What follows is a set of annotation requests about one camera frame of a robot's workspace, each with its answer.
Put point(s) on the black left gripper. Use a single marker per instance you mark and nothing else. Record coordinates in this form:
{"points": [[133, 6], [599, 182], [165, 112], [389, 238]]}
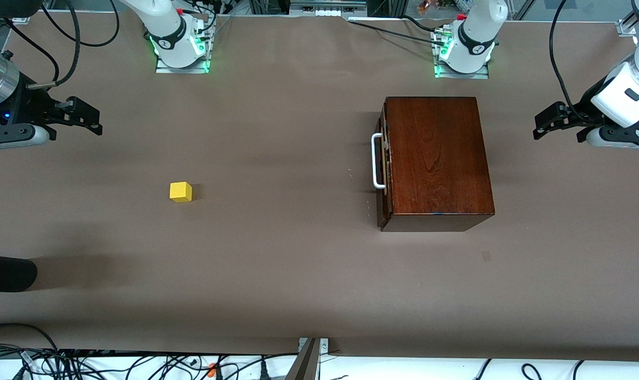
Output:
{"points": [[581, 108]]}

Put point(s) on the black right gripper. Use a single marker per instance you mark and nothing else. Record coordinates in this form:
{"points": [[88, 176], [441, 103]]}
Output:
{"points": [[32, 99]]}

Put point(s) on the black ribbed cylinder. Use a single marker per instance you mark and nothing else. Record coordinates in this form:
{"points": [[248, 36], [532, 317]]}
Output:
{"points": [[8, 273]]}

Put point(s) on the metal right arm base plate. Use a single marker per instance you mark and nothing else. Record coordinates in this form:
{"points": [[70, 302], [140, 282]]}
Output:
{"points": [[163, 68]]}

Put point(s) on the yellow cube block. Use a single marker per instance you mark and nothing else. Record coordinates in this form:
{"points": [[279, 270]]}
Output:
{"points": [[180, 192]]}

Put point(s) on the dark brown wooden cabinet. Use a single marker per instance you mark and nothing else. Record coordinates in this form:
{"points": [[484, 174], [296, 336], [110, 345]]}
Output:
{"points": [[435, 158]]}

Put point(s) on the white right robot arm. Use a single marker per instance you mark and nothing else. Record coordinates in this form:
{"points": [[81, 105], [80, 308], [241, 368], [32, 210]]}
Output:
{"points": [[169, 31]]}

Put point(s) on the grey metal post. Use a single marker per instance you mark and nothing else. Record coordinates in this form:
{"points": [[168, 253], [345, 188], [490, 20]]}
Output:
{"points": [[306, 364]]}

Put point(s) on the grey power strip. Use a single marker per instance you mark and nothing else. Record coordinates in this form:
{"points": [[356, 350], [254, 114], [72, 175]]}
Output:
{"points": [[330, 10]]}

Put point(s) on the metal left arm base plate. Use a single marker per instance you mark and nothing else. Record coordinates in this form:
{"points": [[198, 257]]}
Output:
{"points": [[480, 75]]}

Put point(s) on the aluminium frame rail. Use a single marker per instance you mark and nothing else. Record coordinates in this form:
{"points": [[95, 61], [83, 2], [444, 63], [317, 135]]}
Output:
{"points": [[626, 27], [21, 20]]}

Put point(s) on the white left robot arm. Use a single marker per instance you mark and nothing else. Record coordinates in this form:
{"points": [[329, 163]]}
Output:
{"points": [[477, 31]]}

